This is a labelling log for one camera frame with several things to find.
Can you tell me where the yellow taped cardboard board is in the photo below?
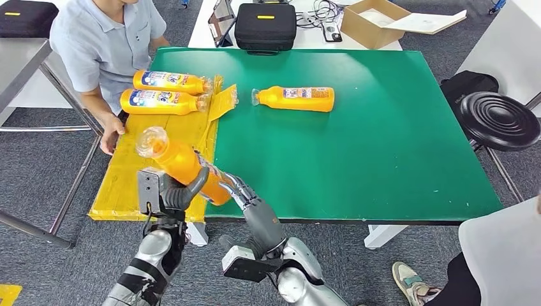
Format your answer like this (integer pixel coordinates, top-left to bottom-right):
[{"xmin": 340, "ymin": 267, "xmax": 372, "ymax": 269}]
[{"xmin": 87, "ymin": 75, "xmax": 239, "ymax": 222}]

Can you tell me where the white table leg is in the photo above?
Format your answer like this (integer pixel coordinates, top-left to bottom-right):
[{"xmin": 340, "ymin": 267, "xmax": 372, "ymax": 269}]
[
  {"xmin": 364, "ymin": 224, "xmax": 410, "ymax": 250},
  {"xmin": 184, "ymin": 221, "xmax": 209, "ymax": 248}
]

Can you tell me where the black bag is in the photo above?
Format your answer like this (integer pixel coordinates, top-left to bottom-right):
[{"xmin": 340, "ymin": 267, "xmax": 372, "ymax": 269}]
[{"xmin": 439, "ymin": 70, "xmax": 500, "ymax": 115}]

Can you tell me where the black tablet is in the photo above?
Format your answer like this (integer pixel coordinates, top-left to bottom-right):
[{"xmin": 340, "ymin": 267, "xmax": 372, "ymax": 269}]
[{"xmin": 207, "ymin": 0, "xmax": 237, "ymax": 48}]

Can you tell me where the steel table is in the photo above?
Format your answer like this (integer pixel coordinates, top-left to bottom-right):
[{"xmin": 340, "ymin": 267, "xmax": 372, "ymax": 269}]
[{"xmin": 0, "ymin": 37, "xmax": 123, "ymax": 250}]

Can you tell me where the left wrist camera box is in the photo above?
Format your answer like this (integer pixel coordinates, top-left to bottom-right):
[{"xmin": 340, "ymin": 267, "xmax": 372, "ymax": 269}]
[{"xmin": 137, "ymin": 167, "xmax": 167, "ymax": 216}]

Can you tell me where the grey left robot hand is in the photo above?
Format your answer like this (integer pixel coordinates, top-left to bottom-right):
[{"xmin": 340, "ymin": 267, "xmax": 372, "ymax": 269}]
[{"xmin": 160, "ymin": 166, "xmax": 211, "ymax": 221}]

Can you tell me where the open cardboard box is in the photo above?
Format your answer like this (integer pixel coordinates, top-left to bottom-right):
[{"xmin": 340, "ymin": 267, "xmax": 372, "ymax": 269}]
[{"xmin": 340, "ymin": 0, "xmax": 468, "ymax": 50}]

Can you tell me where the black round stool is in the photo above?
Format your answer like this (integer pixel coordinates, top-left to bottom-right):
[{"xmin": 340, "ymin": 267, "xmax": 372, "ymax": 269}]
[{"xmin": 458, "ymin": 91, "xmax": 541, "ymax": 203}]

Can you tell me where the person's right hand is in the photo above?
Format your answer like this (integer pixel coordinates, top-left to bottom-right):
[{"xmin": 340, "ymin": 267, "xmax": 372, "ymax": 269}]
[{"xmin": 99, "ymin": 113, "xmax": 127, "ymax": 156}]

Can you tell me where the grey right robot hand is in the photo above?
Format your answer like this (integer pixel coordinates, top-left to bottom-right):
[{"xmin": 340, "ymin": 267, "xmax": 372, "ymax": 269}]
[{"xmin": 218, "ymin": 171, "xmax": 289, "ymax": 261}]

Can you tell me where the black case yellow label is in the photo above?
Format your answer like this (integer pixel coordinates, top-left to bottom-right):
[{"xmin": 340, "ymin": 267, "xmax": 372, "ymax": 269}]
[
  {"xmin": 0, "ymin": 0, "xmax": 60, "ymax": 39},
  {"xmin": 233, "ymin": 3, "xmax": 297, "ymax": 55}
]

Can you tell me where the white sheet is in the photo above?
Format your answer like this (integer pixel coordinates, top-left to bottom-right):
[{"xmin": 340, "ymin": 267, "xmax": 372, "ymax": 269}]
[{"xmin": 359, "ymin": 8, "xmax": 397, "ymax": 28}]

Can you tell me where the person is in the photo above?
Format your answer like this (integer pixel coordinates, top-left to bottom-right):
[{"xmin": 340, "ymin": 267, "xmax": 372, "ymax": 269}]
[
  {"xmin": 390, "ymin": 192, "xmax": 541, "ymax": 306},
  {"xmin": 49, "ymin": 0, "xmax": 172, "ymax": 156}
]

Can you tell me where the white table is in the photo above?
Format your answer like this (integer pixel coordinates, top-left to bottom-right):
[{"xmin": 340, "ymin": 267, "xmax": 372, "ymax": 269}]
[
  {"xmin": 188, "ymin": 0, "xmax": 403, "ymax": 52},
  {"xmin": 456, "ymin": 0, "xmax": 541, "ymax": 117}
]

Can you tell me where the black cable bundle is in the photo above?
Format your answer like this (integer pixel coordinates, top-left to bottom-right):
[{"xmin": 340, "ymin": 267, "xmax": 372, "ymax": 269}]
[{"xmin": 289, "ymin": 0, "xmax": 345, "ymax": 29}]

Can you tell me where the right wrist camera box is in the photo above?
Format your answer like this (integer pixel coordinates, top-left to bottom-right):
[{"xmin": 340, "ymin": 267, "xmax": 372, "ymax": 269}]
[{"xmin": 221, "ymin": 245, "xmax": 284, "ymax": 284}]

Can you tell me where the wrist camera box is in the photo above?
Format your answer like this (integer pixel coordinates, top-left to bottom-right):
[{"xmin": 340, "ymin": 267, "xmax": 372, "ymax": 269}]
[
  {"xmin": 137, "ymin": 167, "xmax": 167, "ymax": 216},
  {"xmin": 221, "ymin": 245, "xmax": 284, "ymax": 284}
]

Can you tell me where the orange detergent bottle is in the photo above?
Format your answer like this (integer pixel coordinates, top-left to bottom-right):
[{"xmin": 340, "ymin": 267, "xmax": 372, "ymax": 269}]
[
  {"xmin": 251, "ymin": 86, "xmax": 336, "ymax": 113},
  {"xmin": 120, "ymin": 89, "xmax": 211, "ymax": 116},
  {"xmin": 132, "ymin": 69, "xmax": 214, "ymax": 96},
  {"xmin": 135, "ymin": 126, "xmax": 233, "ymax": 207}
]

